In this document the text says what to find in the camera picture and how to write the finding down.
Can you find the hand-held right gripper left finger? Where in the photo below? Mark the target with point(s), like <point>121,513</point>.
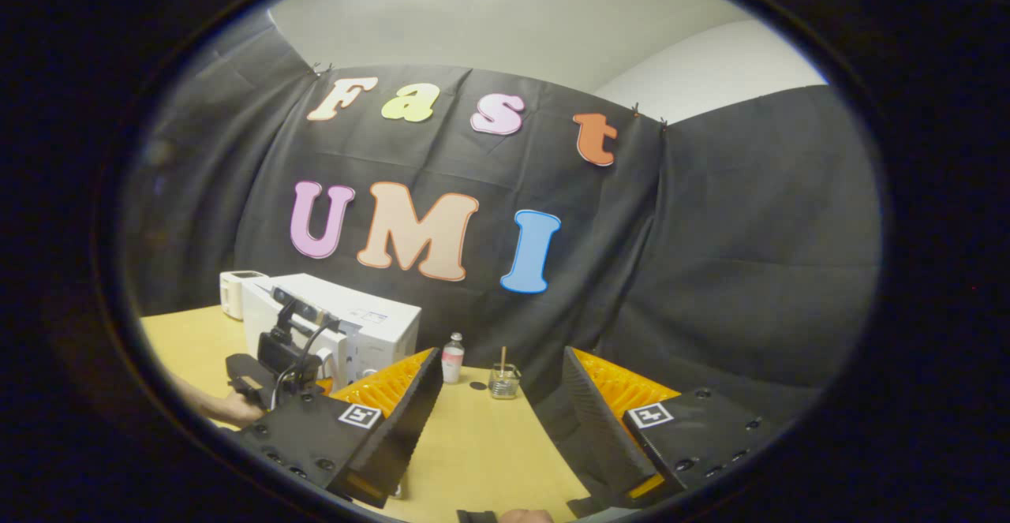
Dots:
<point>402,420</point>

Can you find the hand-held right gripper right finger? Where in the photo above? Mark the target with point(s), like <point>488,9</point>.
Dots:
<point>600,436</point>

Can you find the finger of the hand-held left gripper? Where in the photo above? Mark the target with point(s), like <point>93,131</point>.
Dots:
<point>323,386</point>

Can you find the white microwave oven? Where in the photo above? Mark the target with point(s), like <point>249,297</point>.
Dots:
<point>379,326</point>

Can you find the small white appliance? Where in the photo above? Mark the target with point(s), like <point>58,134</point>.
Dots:
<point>235,294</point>

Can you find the small bottle with pink label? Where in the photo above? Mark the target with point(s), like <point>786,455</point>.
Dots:
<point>453,361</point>

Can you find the clear holder cup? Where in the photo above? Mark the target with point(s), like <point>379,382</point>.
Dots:
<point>505,385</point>

